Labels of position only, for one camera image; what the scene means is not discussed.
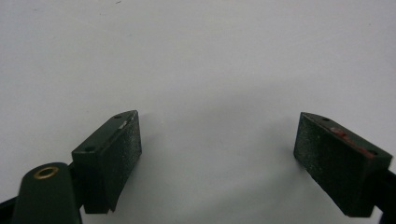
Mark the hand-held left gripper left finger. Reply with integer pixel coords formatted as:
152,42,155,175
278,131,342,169
71,109,143,215

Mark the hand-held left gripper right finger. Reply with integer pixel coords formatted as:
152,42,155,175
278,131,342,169
292,112,394,218

